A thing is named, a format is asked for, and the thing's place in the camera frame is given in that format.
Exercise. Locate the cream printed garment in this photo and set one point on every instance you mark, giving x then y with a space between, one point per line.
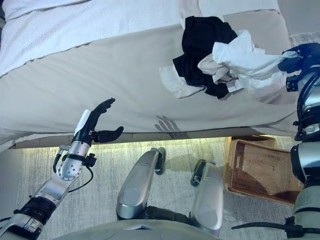
222 75

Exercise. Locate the black garment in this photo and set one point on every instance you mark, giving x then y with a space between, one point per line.
202 50

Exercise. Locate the beige padded bed base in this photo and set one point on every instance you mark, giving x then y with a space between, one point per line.
100 141

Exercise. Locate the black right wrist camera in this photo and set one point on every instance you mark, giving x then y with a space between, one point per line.
292 82

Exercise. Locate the bed with beige cover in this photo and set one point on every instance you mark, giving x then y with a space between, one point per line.
100 87

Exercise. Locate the brown wicker basket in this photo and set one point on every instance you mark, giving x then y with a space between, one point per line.
262 170

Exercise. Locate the white bed sheet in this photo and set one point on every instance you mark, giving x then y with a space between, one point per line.
75 32

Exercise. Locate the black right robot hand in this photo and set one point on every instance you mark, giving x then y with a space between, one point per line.
307 56

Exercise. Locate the silver left robot leg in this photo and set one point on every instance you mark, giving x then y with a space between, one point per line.
137 185

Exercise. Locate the grey striped rug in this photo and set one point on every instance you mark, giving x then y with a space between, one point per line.
87 162

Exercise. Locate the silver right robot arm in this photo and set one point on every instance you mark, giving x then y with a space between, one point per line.
307 150

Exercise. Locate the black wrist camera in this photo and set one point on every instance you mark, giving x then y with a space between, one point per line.
91 160
292 82

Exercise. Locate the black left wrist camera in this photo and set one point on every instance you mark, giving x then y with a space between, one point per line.
91 160

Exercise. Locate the white duvet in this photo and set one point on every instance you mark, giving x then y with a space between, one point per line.
25 7

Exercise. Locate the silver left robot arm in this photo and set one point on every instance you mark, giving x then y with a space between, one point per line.
47 192

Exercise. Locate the white shirt with blue tag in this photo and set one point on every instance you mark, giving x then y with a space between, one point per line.
240 55

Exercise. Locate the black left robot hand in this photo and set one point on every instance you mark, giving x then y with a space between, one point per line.
87 125

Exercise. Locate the grey robot torso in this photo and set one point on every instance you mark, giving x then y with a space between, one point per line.
125 232

